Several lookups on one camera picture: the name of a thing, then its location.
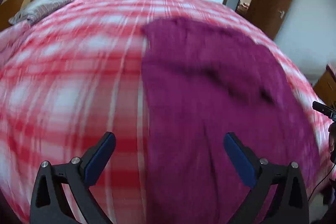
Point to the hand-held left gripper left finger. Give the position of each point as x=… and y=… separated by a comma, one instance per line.
x=99, y=159

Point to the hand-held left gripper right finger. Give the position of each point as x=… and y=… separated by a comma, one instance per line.
x=240, y=161

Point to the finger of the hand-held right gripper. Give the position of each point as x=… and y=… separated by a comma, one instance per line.
x=321, y=107

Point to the purple quilted jacket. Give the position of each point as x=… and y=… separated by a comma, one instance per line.
x=197, y=95

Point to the person's right hand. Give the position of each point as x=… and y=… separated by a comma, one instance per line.
x=332, y=137

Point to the wooden cabinet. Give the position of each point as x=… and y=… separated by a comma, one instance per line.
x=325, y=87

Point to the red white plaid bed sheet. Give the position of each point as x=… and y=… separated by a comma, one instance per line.
x=65, y=82

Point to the brown wooden door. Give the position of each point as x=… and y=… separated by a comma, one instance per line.
x=273, y=6

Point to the folded pink floral quilt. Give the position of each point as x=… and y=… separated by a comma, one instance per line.
x=13, y=37

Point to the striped pillow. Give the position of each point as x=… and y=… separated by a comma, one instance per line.
x=42, y=7

